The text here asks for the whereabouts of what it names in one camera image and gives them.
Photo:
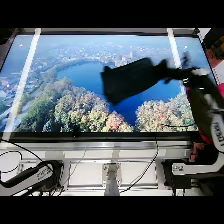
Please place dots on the dark olive garment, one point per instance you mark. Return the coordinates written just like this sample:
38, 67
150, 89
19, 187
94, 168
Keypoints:
196, 113

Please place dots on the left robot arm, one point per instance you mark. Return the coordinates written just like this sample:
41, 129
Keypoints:
31, 175

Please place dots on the person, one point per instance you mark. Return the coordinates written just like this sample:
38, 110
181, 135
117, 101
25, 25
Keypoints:
215, 40

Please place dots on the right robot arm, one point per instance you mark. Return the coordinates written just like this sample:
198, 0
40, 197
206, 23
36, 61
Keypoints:
218, 128

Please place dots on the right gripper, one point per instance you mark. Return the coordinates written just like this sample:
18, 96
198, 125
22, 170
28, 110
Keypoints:
176, 74

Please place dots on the black pants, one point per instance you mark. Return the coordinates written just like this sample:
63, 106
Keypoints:
130, 80

